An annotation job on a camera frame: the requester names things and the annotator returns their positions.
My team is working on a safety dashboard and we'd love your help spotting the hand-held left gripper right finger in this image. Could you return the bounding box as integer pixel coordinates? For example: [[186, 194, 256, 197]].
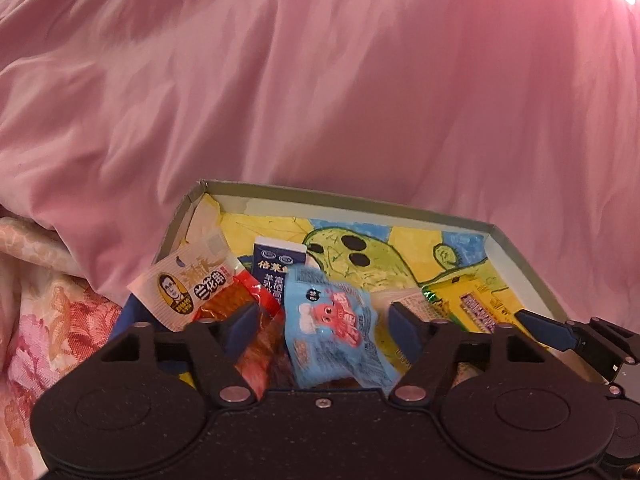
[[389, 302, 547, 407]]

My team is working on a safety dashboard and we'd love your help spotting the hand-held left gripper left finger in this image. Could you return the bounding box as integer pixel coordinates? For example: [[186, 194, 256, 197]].
[[99, 302, 260, 408]]

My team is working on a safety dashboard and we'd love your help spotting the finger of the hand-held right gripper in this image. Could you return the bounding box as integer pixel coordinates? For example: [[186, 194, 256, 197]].
[[588, 316, 640, 362], [514, 309, 621, 377]]

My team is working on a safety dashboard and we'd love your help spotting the red and white snack packet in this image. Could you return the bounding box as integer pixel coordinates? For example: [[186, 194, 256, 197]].
[[127, 232, 297, 394]]

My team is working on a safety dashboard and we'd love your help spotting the green and yellow snack packet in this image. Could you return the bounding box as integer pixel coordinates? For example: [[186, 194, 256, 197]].
[[422, 280, 534, 337]]

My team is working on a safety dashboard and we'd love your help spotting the light blue snack packet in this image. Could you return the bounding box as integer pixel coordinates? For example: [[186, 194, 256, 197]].
[[283, 263, 402, 397]]

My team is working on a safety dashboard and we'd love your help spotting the grey cardboard box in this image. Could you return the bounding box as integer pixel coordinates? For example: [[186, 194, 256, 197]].
[[107, 178, 619, 397]]

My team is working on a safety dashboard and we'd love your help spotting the dark blue milk carton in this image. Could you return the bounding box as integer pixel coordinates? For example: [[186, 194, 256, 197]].
[[251, 236, 309, 307]]

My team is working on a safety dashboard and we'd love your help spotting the floral bedsheet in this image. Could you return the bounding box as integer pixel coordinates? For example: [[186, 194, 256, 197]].
[[0, 247, 127, 480]]

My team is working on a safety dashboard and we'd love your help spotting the beige patterned cloth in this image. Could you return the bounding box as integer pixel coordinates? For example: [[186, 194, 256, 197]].
[[0, 217, 70, 273]]

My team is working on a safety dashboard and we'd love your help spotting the pink quilt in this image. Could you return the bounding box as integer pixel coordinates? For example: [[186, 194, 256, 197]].
[[0, 0, 640, 332]]

